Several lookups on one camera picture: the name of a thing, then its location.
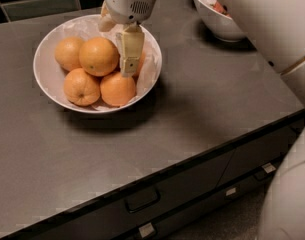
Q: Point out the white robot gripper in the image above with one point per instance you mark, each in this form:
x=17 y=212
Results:
x=127 y=4

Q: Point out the white bowl with oranges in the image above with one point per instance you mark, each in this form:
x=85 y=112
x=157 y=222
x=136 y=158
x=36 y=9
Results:
x=48 y=74

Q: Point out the orange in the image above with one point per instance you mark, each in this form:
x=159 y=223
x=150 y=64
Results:
x=81 y=88
x=117 y=90
x=99 y=56
x=141 y=61
x=67 y=52

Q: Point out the dark upper drawer left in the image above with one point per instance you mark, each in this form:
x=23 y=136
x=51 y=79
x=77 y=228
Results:
x=126 y=209

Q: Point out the back right orange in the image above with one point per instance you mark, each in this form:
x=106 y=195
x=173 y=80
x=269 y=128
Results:
x=141 y=61

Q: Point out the top centre orange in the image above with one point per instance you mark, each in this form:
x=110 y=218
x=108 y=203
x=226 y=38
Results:
x=99 y=56

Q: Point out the back left orange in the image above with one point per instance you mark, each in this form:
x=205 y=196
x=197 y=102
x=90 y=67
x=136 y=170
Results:
x=67 y=52

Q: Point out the front right orange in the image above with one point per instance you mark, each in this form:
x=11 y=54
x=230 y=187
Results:
x=117 y=90

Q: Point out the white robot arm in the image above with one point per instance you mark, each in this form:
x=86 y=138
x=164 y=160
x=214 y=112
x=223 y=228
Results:
x=276 y=28

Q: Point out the dark drawer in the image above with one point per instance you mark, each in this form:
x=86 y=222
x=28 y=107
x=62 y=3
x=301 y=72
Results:
x=173 y=220
x=255 y=161
x=126 y=209

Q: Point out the white paper liner in bowl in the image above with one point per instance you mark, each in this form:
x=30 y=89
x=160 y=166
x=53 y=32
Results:
x=87 y=26

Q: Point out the dark lower drawer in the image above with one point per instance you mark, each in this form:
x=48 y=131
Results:
x=173 y=220

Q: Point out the red strawberries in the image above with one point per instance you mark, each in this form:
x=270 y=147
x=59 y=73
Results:
x=220 y=9

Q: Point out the front left orange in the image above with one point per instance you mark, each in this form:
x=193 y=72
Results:
x=81 y=88

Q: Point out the dark upper drawer right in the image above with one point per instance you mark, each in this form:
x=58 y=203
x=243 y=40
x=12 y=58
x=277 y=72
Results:
x=255 y=161

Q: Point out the white bowl with strawberries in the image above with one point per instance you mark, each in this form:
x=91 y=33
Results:
x=221 y=26

